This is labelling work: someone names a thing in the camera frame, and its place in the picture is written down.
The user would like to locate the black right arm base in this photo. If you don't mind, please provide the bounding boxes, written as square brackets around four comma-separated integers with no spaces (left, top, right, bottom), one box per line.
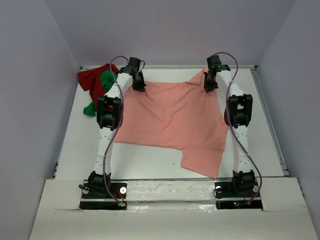
[212,181,263,210]

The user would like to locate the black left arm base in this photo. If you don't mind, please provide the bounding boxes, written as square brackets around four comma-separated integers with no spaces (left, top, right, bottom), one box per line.
[78,181,128,211]

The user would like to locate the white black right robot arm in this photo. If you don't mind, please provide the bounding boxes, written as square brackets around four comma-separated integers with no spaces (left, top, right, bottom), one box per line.
[204,53,257,199]

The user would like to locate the green t shirt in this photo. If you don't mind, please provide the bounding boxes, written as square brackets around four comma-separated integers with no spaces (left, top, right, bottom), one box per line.
[83,70,115,117]

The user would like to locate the dark red t shirt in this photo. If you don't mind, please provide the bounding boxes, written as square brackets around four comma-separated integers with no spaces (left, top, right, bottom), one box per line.
[77,63,119,105]

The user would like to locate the pink t shirt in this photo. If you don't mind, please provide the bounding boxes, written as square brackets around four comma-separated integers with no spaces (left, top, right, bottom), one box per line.
[115,68,228,178]

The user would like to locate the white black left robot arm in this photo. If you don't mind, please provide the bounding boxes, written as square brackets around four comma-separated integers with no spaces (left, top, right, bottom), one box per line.
[87,57,146,198]

